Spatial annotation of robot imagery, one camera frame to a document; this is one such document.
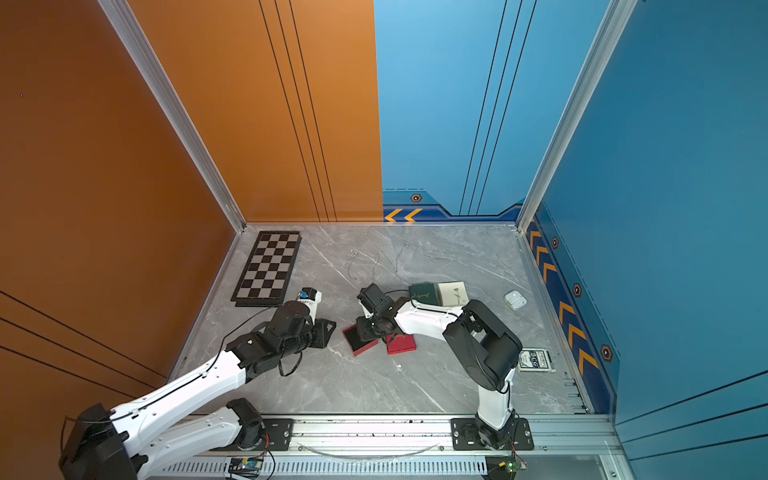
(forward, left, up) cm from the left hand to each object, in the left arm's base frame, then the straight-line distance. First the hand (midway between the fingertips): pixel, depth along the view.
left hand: (335, 321), depth 81 cm
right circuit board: (-31, -42, -12) cm, 54 cm away
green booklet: (+15, -27, -8) cm, 31 cm away
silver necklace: (+25, -10, -11) cm, 29 cm away
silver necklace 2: (+31, -17, -11) cm, 37 cm away
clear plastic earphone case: (+13, -56, -10) cm, 58 cm away
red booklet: (-2, -18, -9) cm, 20 cm away
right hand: (+1, -6, -10) cm, 12 cm away
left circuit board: (-32, +20, -14) cm, 40 cm away
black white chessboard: (+20, +28, -8) cm, 35 cm away
